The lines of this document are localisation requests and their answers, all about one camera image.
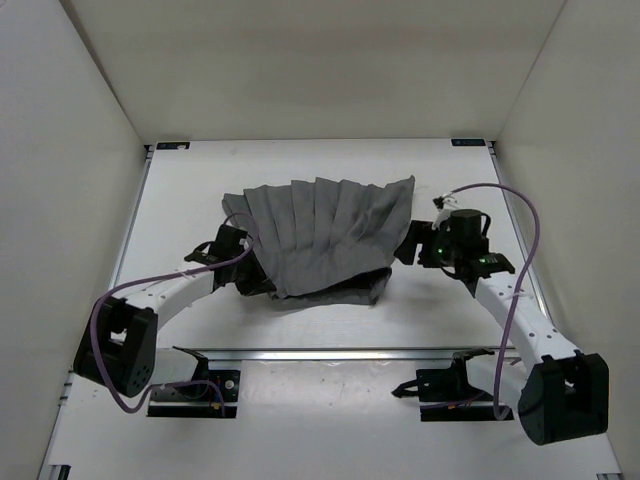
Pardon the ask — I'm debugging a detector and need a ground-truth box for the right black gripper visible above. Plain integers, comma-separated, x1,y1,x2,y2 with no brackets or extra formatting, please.
394,222,461,270

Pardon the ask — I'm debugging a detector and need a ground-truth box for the grey pleated skirt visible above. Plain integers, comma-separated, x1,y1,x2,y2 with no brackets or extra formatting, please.
222,176,415,309

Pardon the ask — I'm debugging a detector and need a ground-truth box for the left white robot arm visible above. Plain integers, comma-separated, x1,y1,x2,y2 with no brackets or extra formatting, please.
72,225,275,399

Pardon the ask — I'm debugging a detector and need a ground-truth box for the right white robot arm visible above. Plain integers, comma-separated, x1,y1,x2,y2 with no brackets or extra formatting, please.
393,209,609,445

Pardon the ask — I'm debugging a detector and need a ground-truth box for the right blue corner label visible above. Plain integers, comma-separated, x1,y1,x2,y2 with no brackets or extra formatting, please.
451,138,486,147

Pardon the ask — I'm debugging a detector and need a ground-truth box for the blue corner label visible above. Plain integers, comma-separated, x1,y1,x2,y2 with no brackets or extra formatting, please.
451,138,486,147
155,141,190,151

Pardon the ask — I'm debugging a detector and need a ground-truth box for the left blue corner label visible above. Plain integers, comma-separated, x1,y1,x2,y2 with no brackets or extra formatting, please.
155,141,190,151

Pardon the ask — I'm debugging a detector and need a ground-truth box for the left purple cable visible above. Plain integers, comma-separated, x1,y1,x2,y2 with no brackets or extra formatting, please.
92,212,261,414

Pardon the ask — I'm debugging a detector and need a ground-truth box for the purple cable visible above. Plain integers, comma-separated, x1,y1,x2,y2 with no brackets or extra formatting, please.
92,212,261,414
432,182,542,420

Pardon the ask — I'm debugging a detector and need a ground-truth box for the aluminium front rail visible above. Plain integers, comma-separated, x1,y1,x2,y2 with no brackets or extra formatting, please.
199,348,468,362

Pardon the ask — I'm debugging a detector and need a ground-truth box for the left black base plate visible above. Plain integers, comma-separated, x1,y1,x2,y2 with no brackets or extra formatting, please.
147,347,241,419

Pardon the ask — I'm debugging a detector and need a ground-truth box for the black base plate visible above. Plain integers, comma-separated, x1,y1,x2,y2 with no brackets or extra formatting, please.
147,347,241,419
391,348,524,422

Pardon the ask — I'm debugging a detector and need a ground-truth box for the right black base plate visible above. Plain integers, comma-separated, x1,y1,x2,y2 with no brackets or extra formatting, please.
391,348,524,422

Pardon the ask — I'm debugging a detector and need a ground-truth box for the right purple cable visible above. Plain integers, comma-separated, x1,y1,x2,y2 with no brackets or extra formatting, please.
432,182,542,420

